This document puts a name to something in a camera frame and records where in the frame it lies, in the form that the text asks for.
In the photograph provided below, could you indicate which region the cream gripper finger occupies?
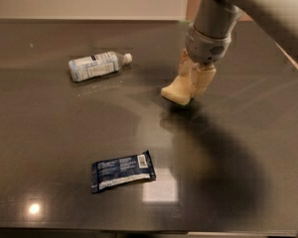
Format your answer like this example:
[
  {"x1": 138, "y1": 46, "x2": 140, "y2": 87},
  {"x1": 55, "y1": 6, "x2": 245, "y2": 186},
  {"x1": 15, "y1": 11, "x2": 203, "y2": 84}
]
[
  {"x1": 178, "y1": 49, "x2": 196, "y2": 83},
  {"x1": 191, "y1": 63, "x2": 217, "y2": 98}
]

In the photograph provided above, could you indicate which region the pale yellow sponge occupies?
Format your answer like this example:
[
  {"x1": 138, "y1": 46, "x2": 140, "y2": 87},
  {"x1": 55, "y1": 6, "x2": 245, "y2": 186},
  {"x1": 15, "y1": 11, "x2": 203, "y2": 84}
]
[{"x1": 161, "y1": 75, "x2": 191, "y2": 105}]

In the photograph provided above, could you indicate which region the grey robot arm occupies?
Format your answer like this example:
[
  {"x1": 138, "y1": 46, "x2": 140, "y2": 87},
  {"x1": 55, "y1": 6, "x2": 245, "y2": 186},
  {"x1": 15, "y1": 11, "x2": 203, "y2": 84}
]
[{"x1": 172, "y1": 0, "x2": 298, "y2": 103}]

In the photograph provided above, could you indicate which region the blue label plastic bottle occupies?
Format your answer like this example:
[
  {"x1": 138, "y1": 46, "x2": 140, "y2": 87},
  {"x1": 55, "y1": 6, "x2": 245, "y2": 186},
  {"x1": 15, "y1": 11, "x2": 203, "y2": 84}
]
[{"x1": 69, "y1": 52, "x2": 132, "y2": 82}]

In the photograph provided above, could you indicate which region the dark blue snack wrapper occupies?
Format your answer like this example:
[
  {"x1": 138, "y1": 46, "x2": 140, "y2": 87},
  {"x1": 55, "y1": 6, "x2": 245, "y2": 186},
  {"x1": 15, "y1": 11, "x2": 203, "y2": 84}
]
[{"x1": 90, "y1": 151, "x2": 156, "y2": 193}]

